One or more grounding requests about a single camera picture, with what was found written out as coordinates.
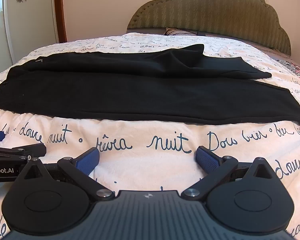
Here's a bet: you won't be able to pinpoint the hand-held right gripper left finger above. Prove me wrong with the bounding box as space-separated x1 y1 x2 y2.
24 147 115 201

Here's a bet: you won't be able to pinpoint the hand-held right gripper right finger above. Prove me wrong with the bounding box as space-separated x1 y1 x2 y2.
181 145 277 202

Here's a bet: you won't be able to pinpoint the black pants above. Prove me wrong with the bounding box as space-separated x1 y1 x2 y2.
0 44 300 126

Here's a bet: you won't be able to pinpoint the white script-printed blanket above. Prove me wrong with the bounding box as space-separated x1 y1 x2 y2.
0 32 300 240

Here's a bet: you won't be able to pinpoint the white flower-print wardrobe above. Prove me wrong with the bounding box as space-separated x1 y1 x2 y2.
0 0 59 67

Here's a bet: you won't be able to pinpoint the colourful patterned quilt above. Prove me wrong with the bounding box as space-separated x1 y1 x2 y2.
274 57 300 87

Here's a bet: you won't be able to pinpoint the patterned pillow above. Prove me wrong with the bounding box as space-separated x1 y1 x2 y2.
164 27 208 37

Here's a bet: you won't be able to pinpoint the olive striped pillow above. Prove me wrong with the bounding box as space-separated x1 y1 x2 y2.
127 0 292 55

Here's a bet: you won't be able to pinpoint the brown wooden door frame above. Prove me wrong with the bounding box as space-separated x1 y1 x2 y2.
53 0 68 44

